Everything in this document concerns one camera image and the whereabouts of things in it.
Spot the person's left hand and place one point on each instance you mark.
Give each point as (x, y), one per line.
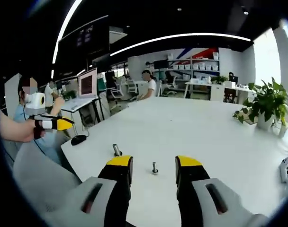
(26, 131)

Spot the white controller device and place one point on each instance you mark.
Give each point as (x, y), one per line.
(286, 166)

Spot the grey mesh office chair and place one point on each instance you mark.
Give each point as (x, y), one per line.
(39, 177)

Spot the small steel threaded stud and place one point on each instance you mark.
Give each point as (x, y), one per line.
(154, 166)

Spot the white tilted desk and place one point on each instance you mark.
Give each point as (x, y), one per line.
(80, 104)

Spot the large steel threaded stud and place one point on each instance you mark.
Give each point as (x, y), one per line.
(116, 149)

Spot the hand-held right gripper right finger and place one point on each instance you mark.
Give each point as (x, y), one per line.
(200, 205)

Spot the white ceiling light strip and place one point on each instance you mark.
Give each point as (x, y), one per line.
(182, 36)
(63, 23)

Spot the hanging black ceiling sign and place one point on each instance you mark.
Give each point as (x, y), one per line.
(84, 37)

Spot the white storage desk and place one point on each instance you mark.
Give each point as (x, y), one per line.
(216, 91)

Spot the white-framed monitor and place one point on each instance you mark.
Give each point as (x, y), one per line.
(88, 84)

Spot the potted green plant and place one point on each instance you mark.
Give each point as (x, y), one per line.
(267, 104)

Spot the shelf with white bins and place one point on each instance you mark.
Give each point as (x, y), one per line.
(196, 66)

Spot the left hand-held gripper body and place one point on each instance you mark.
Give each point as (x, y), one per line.
(35, 102)

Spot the black shelf monitor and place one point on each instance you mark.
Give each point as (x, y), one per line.
(160, 64)

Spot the black computer mouse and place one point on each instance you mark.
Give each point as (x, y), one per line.
(78, 140)

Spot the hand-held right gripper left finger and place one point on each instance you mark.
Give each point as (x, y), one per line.
(103, 205)

